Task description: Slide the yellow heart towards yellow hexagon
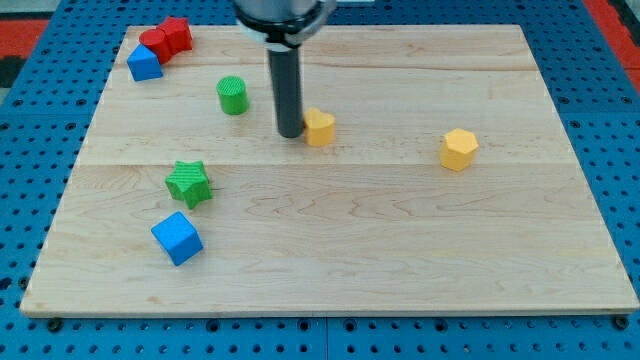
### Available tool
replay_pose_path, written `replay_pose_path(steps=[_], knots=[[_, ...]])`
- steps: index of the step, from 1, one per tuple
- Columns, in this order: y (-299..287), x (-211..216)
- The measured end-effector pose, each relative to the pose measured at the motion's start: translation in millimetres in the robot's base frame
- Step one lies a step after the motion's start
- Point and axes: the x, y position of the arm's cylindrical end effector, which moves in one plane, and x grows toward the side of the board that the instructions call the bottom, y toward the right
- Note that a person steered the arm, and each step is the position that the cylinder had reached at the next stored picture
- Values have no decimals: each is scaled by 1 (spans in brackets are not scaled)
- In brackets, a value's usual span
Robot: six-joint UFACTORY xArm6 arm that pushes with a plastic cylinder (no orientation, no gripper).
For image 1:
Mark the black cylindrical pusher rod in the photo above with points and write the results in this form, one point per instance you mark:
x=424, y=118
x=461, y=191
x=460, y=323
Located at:
x=284, y=69

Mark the yellow heart block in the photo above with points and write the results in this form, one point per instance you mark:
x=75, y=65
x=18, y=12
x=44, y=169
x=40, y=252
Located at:
x=319, y=127

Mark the yellow hexagon block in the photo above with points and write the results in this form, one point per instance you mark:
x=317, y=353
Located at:
x=458, y=149

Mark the green cylinder block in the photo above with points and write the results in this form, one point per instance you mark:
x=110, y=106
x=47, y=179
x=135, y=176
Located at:
x=232, y=95

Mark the red star block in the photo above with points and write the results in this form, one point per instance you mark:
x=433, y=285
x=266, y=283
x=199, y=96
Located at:
x=177, y=32

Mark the red cylinder block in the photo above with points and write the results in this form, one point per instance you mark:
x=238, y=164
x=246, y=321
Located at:
x=157, y=42

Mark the blue triangular block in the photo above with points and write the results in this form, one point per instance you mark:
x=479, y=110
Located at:
x=144, y=64

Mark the green star block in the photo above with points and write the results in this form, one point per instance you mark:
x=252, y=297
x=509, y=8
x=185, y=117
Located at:
x=189, y=182

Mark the wooden board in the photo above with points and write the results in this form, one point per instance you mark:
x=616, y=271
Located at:
x=370, y=225

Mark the blue cube block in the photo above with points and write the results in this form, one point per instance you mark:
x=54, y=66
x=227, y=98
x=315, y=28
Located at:
x=178, y=237

